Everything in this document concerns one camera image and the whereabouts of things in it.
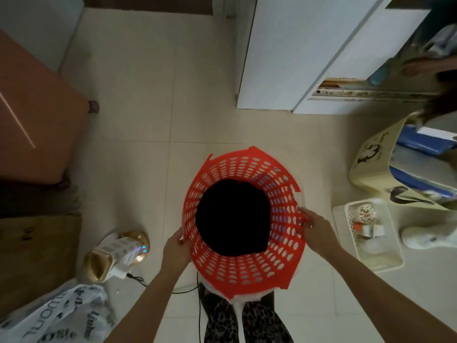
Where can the brown cardboard box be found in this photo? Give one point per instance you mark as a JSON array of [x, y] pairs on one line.
[[35, 253]]

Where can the person's right hand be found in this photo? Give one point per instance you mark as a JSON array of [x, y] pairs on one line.
[[321, 235]]

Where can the person's right forearm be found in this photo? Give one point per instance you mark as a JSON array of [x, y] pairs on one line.
[[385, 296]]

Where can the gold white microphone speaker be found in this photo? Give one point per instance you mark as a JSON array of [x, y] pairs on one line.
[[114, 253]]

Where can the person's left forearm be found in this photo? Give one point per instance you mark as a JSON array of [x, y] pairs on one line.
[[143, 310]]

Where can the white printed plastic bag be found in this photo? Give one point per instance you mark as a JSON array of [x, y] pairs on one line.
[[53, 314]]

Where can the leopard print trousers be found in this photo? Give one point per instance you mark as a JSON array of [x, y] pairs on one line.
[[264, 325]]

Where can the person's black slipper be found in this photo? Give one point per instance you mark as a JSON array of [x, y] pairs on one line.
[[205, 300], [267, 300]]

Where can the blue folder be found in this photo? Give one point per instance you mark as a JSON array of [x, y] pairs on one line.
[[421, 141]]

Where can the white plastic tray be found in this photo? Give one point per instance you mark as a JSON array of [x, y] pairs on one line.
[[378, 257]]

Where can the cream tote bag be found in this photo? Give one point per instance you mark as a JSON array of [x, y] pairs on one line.
[[371, 164]]

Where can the person's right black slipper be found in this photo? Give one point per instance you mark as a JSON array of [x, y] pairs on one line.
[[267, 300]]

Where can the red plastic basket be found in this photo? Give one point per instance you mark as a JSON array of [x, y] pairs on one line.
[[246, 164]]

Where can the person's left hand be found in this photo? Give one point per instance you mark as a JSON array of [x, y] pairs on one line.
[[175, 255]]

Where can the person's left black slipper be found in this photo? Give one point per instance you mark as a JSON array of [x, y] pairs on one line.
[[205, 300]]

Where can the black garment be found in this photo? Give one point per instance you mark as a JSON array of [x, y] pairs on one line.
[[232, 217]]

